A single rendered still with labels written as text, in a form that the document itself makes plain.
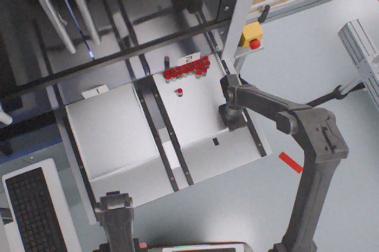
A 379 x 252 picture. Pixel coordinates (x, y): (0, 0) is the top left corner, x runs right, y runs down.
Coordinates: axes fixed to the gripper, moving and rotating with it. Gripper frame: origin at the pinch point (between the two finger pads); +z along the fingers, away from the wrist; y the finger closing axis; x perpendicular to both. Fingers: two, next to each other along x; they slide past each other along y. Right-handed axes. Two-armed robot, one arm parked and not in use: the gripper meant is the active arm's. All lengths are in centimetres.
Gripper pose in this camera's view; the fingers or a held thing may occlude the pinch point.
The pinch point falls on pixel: (230, 125)
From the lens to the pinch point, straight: 143.0
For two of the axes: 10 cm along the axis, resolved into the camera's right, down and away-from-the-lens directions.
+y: -3.6, -8.6, 3.6
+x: -9.3, 3.4, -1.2
